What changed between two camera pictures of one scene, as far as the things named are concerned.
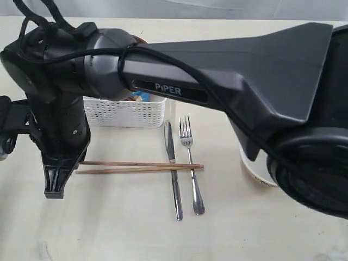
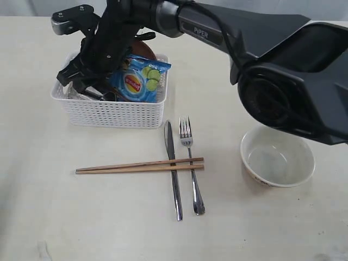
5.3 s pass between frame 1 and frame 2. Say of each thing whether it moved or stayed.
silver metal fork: stayed
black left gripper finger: moved
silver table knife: stayed
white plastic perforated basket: stayed
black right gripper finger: moved
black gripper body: moved
